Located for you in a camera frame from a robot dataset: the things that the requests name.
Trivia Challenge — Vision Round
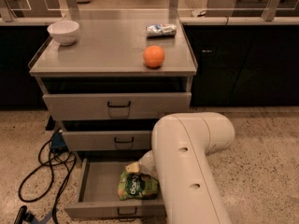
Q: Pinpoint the orange fruit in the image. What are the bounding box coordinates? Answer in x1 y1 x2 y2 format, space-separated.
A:
143 46 165 68

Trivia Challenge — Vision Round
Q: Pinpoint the grey drawer cabinet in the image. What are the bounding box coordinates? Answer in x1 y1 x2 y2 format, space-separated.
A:
30 9 197 161

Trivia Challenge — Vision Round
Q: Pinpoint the white ceramic bowl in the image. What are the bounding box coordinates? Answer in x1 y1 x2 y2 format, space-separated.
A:
47 21 79 46

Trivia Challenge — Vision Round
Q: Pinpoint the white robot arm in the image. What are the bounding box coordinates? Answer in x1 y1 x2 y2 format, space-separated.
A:
125 112 235 224

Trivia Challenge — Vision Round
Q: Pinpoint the blue power box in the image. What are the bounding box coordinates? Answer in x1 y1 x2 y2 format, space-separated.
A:
50 132 67 151

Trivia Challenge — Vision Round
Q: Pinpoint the grey drawer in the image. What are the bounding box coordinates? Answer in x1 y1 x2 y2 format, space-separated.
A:
63 119 158 151
42 77 192 121
64 158 165 220

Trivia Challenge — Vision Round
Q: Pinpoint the green rice chip bag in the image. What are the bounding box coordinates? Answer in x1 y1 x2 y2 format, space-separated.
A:
118 171 159 201

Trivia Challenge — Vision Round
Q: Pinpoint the silver blue snack packet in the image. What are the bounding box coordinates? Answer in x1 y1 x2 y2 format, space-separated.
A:
146 23 177 37

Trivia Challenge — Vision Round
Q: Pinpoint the black tool on floor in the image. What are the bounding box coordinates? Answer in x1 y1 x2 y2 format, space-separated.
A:
13 205 39 224

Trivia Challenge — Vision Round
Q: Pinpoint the grey bottom drawer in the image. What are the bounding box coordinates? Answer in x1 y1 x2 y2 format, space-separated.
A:
64 158 165 220

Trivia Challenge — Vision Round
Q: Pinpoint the grey middle drawer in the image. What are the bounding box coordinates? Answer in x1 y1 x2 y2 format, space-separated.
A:
63 119 158 151

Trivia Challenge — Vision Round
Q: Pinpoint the grey top drawer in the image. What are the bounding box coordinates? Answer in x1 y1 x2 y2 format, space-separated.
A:
42 77 192 121

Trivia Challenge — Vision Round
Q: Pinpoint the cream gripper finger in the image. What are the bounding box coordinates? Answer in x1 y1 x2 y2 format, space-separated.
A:
125 161 140 173

